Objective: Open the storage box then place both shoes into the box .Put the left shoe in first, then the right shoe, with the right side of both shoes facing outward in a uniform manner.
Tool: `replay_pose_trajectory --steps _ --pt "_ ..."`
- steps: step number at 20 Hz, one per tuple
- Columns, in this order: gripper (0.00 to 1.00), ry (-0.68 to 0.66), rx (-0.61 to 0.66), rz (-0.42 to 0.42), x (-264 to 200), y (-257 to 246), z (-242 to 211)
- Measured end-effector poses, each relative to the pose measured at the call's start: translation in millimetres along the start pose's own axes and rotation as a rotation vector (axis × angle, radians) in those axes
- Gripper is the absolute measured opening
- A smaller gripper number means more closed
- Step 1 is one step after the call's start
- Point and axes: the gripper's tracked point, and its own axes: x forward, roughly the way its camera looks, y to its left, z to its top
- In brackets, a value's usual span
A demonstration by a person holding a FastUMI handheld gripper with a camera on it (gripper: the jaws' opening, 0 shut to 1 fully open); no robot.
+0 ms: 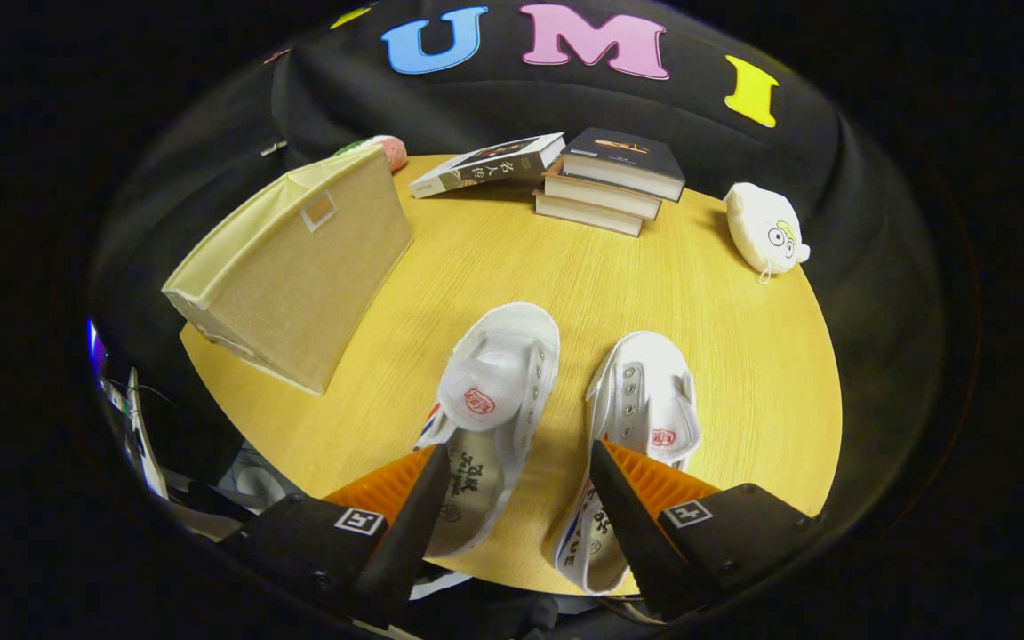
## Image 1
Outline black cover book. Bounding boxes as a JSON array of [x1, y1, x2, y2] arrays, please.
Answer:
[[560, 127, 686, 203]]

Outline watermelon slice toy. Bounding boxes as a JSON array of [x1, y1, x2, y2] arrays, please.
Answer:
[[332, 134, 409, 173]]

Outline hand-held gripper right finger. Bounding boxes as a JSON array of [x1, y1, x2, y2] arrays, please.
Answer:
[[589, 439, 826, 623]]

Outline grey white object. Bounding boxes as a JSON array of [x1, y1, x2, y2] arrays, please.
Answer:
[[219, 442, 300, 516]]

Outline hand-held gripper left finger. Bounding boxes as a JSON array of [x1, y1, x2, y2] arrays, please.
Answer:
[[214, 443, 452, 630]]

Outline beige fabric storage box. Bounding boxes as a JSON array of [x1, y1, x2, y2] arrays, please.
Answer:
[[162, 145, 414, 396]]

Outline thick book with cream pages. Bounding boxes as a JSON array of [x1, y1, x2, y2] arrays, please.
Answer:
[[533, 188, 646, 238], [544, 158, 662, 220]]

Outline white canvas shoe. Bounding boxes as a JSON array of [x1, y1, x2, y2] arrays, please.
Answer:
[[412, 302, 561, 558], [553, 331, 702, 596]]

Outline leaning paperback book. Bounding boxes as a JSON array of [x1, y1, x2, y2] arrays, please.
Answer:
[[409, 132, 566, 199]]

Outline white plush toy with eyes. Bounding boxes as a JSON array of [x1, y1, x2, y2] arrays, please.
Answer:
[[724, 182, 812, 285]]

